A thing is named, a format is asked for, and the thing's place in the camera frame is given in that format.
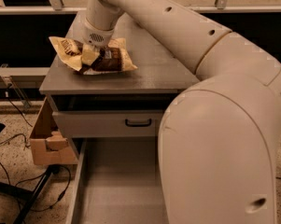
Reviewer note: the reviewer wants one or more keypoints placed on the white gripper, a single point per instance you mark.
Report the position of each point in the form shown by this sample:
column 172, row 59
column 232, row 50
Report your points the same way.
column 97, row 36

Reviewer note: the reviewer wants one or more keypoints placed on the brown chip bag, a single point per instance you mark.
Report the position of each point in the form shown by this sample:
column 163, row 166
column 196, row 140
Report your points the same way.
column 113, row 58

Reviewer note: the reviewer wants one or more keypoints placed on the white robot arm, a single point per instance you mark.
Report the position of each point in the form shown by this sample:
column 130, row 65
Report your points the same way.
column 217, row 139

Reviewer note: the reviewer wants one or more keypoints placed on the grey drawer cabinet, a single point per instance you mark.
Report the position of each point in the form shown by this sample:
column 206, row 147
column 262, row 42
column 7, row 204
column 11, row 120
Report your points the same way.
column 158, row 79

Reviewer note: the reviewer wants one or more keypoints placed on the closed grey upper drawer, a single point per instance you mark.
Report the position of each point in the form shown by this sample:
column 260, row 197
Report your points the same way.
column 78, row 124

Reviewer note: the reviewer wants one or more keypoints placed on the open grey middle drawer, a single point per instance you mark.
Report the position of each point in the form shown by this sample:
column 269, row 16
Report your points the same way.
column 117, row 181

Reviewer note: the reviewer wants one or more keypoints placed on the cardboard box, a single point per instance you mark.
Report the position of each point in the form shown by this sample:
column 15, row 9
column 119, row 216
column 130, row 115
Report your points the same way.
column 48, row 146

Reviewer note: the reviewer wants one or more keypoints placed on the black stand leg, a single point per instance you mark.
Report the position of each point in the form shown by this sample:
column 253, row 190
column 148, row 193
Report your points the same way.
column 28, row 196

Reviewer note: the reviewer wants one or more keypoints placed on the metal railing frame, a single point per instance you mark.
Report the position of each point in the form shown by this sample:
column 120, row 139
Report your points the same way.
column 25, row 27

